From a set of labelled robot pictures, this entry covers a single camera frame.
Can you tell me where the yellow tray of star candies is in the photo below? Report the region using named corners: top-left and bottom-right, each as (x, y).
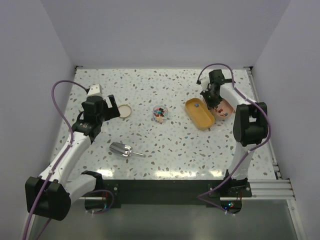
top-left (185, 98), bottom-right (215, 131)

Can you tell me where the clear glass jar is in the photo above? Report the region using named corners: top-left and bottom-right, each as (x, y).
top-left (152, 105), bottom-right (168, 124)

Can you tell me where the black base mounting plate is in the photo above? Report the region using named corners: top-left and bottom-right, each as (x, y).
top-left (74, 178), bottom-right (251, 213)

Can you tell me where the aluminium frame rail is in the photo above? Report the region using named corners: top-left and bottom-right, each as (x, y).
top-left (25, 176), bottom-right (295, 240)

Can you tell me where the metal scoop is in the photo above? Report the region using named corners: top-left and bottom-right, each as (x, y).
top-left (109, 142), bottom-right (146, 158)

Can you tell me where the pink tray of lollipops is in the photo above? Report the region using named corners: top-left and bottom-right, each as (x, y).
top-left (209, 99), bottom-right (234, 120)

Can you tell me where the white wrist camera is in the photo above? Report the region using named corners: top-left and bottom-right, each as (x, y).
top-left (87, 84), bottom-right (103, 97)
top-left (200, 77), bottom-right (211, 91)

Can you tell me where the round wooden jar lid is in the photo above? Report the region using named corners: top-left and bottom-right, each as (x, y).
top-left (118, 104), bottom-right (132, 119)

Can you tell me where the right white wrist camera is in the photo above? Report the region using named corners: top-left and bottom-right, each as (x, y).
top-left (200, 77), bottom-right (211, 91)

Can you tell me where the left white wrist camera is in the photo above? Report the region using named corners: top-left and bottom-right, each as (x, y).
top-left (87, 84), bottom-right (103, 97)

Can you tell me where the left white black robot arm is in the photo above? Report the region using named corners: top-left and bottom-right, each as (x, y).
top-left (25, 95), bottom-right (120, 221)

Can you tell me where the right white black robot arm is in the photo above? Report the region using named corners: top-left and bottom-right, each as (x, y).
top-left (200, 69), bottom-right (269, 197)

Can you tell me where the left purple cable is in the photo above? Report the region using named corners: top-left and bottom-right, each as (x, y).
top-left (22, 79), bottom-right (91, 240)

